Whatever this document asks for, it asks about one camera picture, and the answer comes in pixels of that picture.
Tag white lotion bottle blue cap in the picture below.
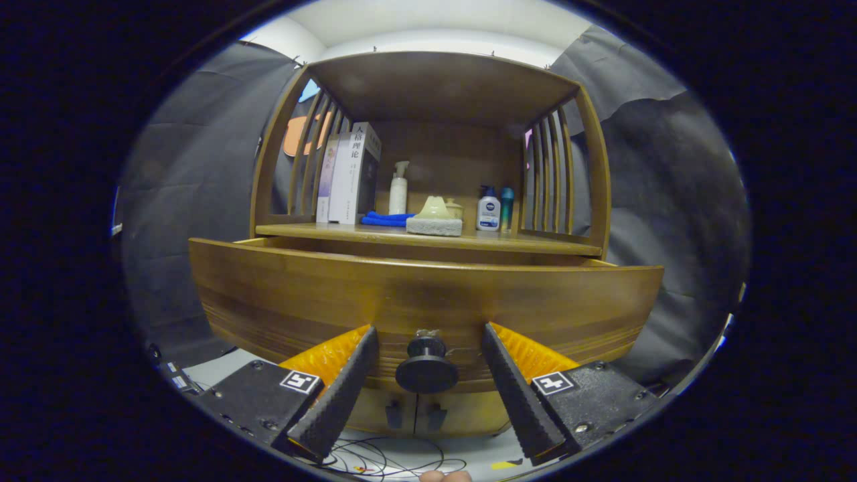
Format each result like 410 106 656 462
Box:
477 185 501 232

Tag white book with portrait cover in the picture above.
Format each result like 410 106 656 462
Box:
328 122 382 225

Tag wooden countertop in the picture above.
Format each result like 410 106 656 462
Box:
254 222 603 256

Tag pale floral spine book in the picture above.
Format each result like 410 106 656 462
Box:
316 134 341 224

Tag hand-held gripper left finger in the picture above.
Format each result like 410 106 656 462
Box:
194 325 380 463

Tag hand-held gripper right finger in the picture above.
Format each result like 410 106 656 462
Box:
481 322 670 466

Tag blue folded cloth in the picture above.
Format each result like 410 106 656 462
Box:
360 211 416 228

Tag wooden drawer with black knob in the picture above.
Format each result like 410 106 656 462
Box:
189 236 665 396

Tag wooden cabinet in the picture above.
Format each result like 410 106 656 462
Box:
249 51 613 439

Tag white pump bottle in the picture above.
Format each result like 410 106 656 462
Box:
389 161 410 216

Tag cream handled scrubbing sponge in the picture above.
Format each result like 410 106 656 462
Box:
406 195 464 237

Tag black floor cables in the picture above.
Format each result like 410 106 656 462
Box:
295 435 469 477

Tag wooden cabinet door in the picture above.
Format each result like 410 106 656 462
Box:
414 390 516 437
348 388 419 436

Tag black electronics box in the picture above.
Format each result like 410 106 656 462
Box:
147 343 202 396

